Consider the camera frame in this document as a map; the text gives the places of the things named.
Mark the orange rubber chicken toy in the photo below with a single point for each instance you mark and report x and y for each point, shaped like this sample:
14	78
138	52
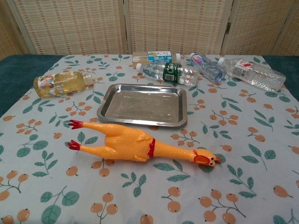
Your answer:
126	142

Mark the stainless steel tray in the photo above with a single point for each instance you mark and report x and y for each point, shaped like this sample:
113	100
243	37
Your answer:
142	105

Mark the green label water bottle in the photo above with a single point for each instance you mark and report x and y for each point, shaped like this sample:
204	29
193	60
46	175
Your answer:
172	72

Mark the blue white label tea bottle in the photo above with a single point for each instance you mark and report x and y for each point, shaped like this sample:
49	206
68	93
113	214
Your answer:
158	56

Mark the purple label water bottle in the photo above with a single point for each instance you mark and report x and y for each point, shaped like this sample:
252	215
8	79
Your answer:
205	65

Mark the floral print tablecloth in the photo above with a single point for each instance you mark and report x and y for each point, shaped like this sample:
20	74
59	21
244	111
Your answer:
140	186

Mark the yellow juice bottle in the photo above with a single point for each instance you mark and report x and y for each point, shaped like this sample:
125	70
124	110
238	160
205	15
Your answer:
60	84

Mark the red label water bottle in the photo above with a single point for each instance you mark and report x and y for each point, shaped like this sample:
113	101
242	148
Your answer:
252	72

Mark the woven folding screen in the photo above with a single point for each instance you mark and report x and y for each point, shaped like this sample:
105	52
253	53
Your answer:
70	23

